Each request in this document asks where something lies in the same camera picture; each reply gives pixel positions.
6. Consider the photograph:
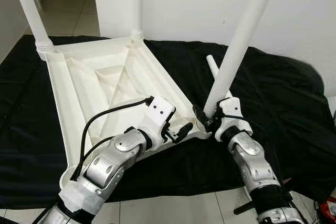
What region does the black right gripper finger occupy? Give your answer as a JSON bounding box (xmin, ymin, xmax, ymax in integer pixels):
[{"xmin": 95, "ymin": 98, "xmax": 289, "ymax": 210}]
[{"xmin": 193, "ymin": 104, "xmax": 211, "ymax": 126}]

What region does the white plastic table top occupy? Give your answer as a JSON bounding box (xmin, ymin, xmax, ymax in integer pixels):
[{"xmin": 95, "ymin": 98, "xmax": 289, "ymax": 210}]
[{"xmin": 41, "ymin": 34, "xmax": 211, "ymax": 188}]

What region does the black table cloth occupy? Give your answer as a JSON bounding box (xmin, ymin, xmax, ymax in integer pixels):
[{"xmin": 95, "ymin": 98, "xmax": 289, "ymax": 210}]
[{"xmin": 0, "ymin": 34, "xmax": 336, "ymax": 209}]

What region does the black metal table leg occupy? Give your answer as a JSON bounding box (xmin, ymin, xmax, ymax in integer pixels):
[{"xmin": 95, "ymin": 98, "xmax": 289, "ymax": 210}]
[{"xmin": 234, "ymin": 195, "xmax": 263, "ymax": 215}]

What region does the red round object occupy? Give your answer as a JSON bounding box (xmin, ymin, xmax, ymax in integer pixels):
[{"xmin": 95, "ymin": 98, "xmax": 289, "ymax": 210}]
[{"xmin": 319, "ymin": 197, "xmax": 336, "ymax": 222}]

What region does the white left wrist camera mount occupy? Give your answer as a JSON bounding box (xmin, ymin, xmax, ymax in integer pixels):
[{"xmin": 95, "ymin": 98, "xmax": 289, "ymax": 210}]
[{"xmin": 139, "ymin": 97, "xmax": 176, "ymax": 143}]

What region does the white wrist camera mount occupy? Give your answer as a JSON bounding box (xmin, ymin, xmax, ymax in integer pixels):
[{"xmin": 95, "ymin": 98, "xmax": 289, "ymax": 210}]
[
  {"xmin": 139, "ymin": 97, "xmax": 176, "ymax": 143},
  {"xmin": 214, "ymin": 97, "xmax": 253, "ymax": 141}
]

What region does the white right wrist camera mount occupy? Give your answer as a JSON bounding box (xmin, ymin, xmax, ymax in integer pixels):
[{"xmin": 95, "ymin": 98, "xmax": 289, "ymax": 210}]
[{"xmin": 214, "ymin": 97, "xmax": 253, "ymax": 141}]

